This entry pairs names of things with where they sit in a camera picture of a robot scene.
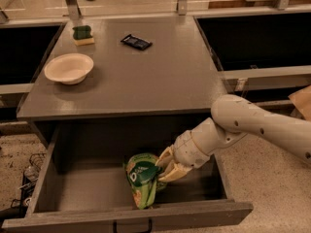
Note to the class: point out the green rice chip bag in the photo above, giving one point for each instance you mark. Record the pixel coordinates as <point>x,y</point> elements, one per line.
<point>142,175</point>

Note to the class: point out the wooden board at right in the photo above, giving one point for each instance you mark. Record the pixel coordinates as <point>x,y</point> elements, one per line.
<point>302,101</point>

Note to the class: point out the white paper bowl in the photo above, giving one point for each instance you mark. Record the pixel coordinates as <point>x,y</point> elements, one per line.
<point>70,68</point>

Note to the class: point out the grey cabinet with countertop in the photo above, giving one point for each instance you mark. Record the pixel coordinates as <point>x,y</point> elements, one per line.
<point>176,74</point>

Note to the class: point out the dark blue snack packet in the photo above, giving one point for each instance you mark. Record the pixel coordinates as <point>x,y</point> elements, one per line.
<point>135,42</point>

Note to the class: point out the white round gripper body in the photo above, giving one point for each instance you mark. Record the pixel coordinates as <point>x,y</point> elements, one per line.
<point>187,149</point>

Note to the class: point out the black wire basket on floor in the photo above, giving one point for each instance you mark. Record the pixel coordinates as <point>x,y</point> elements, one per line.
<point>29,180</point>

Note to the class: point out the green and yellow sponge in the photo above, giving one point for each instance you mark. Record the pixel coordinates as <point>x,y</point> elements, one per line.
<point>82,35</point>

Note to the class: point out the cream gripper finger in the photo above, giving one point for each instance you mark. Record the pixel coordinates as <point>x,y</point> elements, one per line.
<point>165,158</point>
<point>172,171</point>

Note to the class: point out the black drawer handle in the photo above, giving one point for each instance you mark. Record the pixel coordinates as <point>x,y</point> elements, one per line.
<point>144,225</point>

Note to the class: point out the left metal support post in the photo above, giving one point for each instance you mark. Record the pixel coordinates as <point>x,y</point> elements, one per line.
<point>73,9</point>

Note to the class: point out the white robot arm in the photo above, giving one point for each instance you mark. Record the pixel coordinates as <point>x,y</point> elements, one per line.
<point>232,117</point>

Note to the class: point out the open grey top drawer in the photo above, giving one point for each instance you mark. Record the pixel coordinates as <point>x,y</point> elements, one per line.
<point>82,187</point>

